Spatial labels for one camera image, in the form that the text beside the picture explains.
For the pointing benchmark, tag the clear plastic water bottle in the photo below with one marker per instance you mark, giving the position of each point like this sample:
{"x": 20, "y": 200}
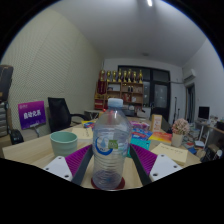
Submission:
{"x": 111, "y": 143}

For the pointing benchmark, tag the blue red book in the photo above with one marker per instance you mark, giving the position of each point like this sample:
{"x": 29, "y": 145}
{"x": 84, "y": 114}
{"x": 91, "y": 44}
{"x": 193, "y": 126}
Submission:
{"x": 141, "y": 134}

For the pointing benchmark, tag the wooden shelf unit with trophies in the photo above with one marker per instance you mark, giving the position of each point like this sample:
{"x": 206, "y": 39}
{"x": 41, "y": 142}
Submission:
{"x": 128, "y": 93}

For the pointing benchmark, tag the grey striped chair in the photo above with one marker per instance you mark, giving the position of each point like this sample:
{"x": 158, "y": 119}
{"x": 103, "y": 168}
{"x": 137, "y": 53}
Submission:
{"x": 3, "y": 120}

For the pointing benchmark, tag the black office chair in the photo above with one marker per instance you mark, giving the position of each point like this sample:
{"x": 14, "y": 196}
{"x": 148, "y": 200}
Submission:
{"x": 59, "y": 113}

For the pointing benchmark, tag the wooden side desk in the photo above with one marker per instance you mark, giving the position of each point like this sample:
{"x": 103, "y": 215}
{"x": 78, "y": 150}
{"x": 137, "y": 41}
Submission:
{"x": 213, "y": 126}

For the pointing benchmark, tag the ceiling tube light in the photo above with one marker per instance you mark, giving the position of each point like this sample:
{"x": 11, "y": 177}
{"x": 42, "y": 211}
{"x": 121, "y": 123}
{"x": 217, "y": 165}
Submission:
{"x": 149, "y": 3}

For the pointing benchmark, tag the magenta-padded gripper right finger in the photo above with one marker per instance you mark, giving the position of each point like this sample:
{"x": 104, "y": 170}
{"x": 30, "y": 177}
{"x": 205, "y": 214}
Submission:
{"x": 163, "y": 165}

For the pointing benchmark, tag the pink flower plant in pot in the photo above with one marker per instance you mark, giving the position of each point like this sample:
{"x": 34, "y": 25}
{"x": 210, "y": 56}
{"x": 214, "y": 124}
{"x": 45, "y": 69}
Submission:
{"x": 180, "y": 128}

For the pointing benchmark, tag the pink tissue packet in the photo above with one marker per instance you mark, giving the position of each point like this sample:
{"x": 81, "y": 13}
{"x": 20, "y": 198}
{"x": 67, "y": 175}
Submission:
{"x": 140, "y": 125}

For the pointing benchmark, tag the beige notebook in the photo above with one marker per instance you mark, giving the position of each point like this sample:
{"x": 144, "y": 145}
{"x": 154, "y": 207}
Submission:
{"x": 83, "y": 133}

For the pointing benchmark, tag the white wall air conditioner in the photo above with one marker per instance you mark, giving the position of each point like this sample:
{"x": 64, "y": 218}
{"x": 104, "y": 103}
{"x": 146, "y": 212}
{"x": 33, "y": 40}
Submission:
{"x": 190, "y": 75}

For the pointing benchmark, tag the black computer monitor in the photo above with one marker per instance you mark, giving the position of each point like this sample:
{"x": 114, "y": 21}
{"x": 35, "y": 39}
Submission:
{"x": 204, "y": 112}

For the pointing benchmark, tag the orange book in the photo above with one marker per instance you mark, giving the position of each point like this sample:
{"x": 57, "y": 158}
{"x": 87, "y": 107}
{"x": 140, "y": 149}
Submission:
{"x": 161, "y": 137}

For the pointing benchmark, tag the flat round red coaster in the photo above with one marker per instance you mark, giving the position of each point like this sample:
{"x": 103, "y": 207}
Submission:
{"x": 121, "y": 184}

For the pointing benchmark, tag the black bag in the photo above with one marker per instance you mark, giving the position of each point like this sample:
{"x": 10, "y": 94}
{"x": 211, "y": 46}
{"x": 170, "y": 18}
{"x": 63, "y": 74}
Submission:
{"x": 16, "y": 136}

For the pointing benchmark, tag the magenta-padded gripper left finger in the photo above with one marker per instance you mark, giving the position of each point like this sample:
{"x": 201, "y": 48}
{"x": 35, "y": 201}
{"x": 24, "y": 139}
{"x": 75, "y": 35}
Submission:
{"x": 59, "y": 166}

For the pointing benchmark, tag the dark framed glass door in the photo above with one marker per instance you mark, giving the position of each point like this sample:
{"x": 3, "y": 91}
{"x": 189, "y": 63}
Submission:
{"x": 160, "y": 95}

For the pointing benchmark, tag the black suitcase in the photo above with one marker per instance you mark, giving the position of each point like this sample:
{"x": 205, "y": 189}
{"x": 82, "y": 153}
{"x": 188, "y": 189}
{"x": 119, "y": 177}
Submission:
{"x": 6, "y": 83}

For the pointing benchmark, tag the pale green cup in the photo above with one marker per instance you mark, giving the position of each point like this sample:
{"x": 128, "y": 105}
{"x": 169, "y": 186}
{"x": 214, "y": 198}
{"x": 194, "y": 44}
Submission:
{"x": 63, "y": 145}

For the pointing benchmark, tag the teal book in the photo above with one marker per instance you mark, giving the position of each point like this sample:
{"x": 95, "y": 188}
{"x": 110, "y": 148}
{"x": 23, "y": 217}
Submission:
{"x": 141, "y": 144}

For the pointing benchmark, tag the small orange white carton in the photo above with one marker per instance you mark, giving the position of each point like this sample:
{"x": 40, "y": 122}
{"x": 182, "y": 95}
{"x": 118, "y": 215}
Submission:
{"x": 156, "y": 123}

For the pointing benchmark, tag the purple sign board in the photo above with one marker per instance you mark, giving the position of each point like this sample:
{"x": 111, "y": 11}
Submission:
{"x": 31, "y": 115}

